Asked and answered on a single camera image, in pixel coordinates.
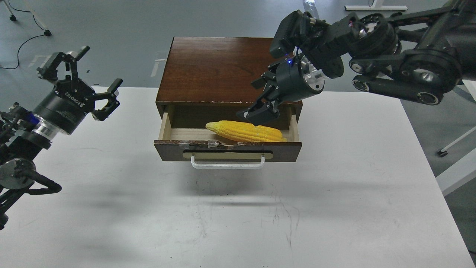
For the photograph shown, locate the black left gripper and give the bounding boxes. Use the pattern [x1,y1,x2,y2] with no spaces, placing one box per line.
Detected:
[33,46,123,135]

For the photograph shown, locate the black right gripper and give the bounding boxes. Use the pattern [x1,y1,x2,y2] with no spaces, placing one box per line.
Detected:
[236,56,325,127]

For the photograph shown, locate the yellow corn cob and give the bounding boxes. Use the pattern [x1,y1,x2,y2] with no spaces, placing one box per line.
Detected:
[205,120,287,142]

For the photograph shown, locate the wooden drawer with white handle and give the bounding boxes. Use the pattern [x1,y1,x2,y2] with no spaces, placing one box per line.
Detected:
[154,113,302,170]

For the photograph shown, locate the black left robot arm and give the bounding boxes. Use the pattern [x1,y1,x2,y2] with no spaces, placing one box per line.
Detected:
[0,46,123,229]

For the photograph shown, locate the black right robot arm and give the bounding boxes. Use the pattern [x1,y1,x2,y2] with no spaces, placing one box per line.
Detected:
[237,0,476,126]

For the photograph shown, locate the dark wooden cabinet box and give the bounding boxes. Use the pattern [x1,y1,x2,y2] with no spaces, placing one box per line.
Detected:
[155,36,303,130]

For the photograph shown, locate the white stand legs with casters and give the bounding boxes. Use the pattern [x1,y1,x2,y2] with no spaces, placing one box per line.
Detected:
[2,0,52,37]

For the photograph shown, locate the white desk foot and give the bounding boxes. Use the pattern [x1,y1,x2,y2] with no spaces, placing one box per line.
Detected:
[344,0,408,12]

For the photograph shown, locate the black floor cable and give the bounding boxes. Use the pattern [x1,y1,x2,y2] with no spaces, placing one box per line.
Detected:
[0,0,52,70]

